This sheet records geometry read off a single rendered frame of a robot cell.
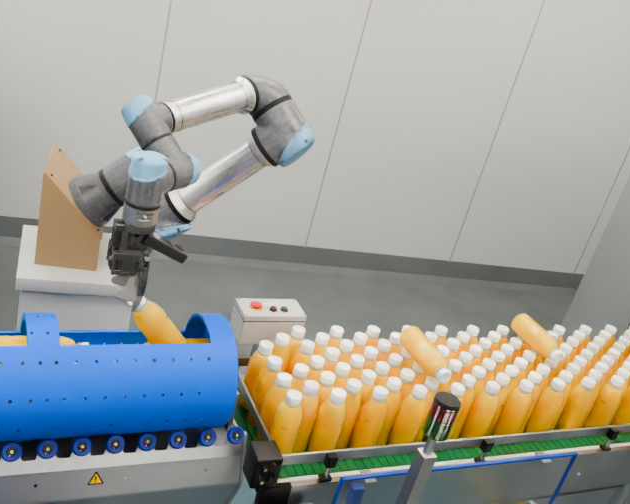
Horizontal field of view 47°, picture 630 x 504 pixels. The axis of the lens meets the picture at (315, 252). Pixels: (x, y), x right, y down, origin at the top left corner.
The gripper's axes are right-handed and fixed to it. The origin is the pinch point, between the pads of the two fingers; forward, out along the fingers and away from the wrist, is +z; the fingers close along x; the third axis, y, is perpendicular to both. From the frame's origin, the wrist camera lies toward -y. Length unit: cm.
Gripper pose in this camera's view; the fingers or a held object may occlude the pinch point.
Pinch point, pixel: (135, 301)
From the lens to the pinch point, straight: 171.4
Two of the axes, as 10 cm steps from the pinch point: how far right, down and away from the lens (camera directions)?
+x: 3.7, 4.7, -8.0
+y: -8.9, -0.5, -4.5
